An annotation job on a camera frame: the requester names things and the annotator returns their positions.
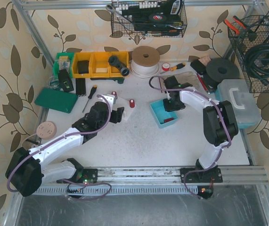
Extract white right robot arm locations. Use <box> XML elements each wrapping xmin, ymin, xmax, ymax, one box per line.
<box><xmin>164</xmin><ymin>87</ymin><xmax>238</xmax><ymax>172</ymax></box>

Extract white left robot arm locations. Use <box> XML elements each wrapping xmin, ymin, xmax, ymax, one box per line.
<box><xmin>5</xmin><ymin>101</ymin><xmax>124</xmax><ymax>197</ymax></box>

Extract small teal parts tray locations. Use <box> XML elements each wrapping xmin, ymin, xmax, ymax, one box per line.
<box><xmin>150</xmin><ymin>100</ymin><xmax>178</xmax><ymax>129</ymax></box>

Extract beige work glove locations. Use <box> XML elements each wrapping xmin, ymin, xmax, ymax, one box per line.
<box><xmin>174</xmin><ymin>72</ymin><xmax>200</xmax><ymax>89</ymax></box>

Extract thin black screwdriver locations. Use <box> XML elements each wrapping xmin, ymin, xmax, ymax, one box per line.
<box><xmin>82</xmin><ymin>85</ymin><xmax>97</xmax><ymax>113</ymax></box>

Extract yellow black nut driver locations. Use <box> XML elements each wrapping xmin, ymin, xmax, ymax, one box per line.
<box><xmin>160</xmin><ymin>63</ymin><xmax>186</xmax><ymax>74</ymax></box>

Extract red white tape roll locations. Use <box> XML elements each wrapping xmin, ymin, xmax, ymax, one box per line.
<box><xmin>162</xmin><ymin>63</ymin><xmax>170</xmax><ymax>71</ymax></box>

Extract black rectangular case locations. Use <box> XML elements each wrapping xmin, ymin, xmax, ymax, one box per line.
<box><xmin>190</xmin><ymin>59</ymin><xmax>206</xmax><ymax>75</ymax></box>

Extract black remote-like block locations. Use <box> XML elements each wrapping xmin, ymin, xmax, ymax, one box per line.
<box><xmin>75</xmin><ymin>78</ymin><xmax>86</xmax><ymax>96</ymax></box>

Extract sandpaper sheet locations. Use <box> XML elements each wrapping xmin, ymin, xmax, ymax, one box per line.
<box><xmin>198</xmin><ymin>55</ymin><xmax>211</xmax><ymax>66</ymax></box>

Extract dark grey pipe fitting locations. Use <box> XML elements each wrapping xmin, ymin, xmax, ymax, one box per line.
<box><xmin>108</xmin><ymin>56</ymin><xmax>130</xmax><ymax>77</ymax></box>

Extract dark grey empty spool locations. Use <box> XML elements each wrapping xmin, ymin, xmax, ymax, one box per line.
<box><xmin>204</xmin><ymin>58</ymin><xmax>240</xmax><ymax>89</ymax></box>

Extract yellow storage bins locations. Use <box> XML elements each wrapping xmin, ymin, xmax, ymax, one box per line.
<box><xmin>71</xmin><ymin>51</ymin><xmax>130</xmax><ymax>79</ymax></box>

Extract black box in bin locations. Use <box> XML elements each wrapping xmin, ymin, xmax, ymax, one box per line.
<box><xmin>77</xmin><ymin>60</ymin><xmax>89</xmax><ymax>74</ymax></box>

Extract black green battery device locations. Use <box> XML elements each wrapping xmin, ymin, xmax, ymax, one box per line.
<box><xmin>58</xmin><ymin>69</ymin><xmax>74</xmax><ymax>92</ymax></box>

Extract teal clear lid toolbox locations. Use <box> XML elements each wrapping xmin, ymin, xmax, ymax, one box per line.
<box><xmin>215</xmin><ymin>79</ymin><xmax>261</xmax><ymax>129</ymax></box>

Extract round beige sanding disc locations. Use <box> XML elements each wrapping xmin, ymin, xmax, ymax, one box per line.
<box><xmin>36</xmin><ymin>121</ymin><xmax>57</xmax><ymax>140</ymax></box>

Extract green storage bin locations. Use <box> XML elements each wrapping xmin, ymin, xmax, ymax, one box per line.
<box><xmin>53</xmin><ymin>52</ymin><xmax>74</xmax><ymax>78</ymax></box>

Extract white four-peg base plate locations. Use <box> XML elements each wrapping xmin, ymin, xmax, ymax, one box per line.
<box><xmin>115</xmin><ymin>97</ymin><xmax>136</xmax><ymax>121</ymax></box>

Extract white cable spool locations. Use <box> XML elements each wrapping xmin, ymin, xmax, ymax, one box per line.
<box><xmin>130</xmin><ymin>46</ymin><xmax>161</xmax><ymax>79</ymax></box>

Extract white coiled cord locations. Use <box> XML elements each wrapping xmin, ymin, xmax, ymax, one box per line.
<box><xmin>21</xmin><ymin>134</ymin><xmax>41</xmax><ymax>151</ymax></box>

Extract wire basket with tools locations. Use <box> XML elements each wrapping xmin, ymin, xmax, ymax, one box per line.
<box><xmin>106</xmin><ymin>0</ymin><xmax>187</xmax><ymax>40</ymax></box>

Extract orange handled pliers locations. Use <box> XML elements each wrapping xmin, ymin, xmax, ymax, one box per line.
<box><xmin>223</xmin><ymin>16</ymin><xmax>247</xmax><ymax>35</ymax></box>

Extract black coiled hose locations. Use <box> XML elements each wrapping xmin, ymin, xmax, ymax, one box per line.
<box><xmin>244</xmin><ymin>41</ymin><xmax>269</xmax><ymax>81</ymax></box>

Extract wire basket with hose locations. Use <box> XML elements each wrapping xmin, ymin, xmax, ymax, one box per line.
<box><xmin>228</xmin><ymin>14</ymin><xmax>269</xmax><ymax>93</ymax></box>

